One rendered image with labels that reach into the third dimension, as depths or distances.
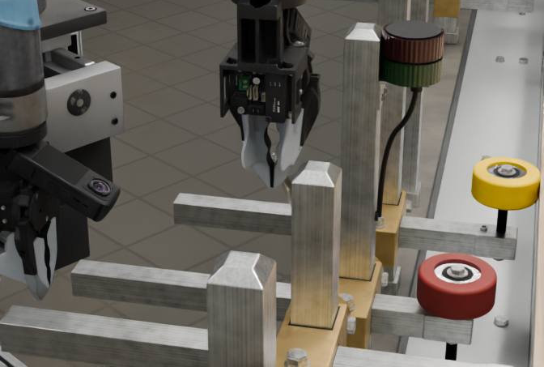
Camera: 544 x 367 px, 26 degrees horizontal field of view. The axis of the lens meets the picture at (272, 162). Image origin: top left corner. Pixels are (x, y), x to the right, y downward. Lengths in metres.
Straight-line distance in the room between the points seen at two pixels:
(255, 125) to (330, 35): 3.47
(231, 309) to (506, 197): 0.75
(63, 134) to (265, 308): 0.80
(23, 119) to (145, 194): 2.15
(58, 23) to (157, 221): 1.74
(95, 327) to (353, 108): 0.34
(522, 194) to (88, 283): 0.51
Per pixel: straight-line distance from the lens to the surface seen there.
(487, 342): 1.63
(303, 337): 0.99
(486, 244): 1.47
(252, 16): 1.05
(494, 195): 1.41
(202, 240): 3.12
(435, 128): 2.05
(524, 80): 2.52
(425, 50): 1.13
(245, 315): 0.70
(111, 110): 1.51
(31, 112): 1.23
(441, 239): 1.47
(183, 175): 3.47
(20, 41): 1.20
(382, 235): 1.44
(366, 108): 1.17
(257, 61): 1.06
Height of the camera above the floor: 1.52
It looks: 25 degrees down
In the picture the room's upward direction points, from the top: straight up
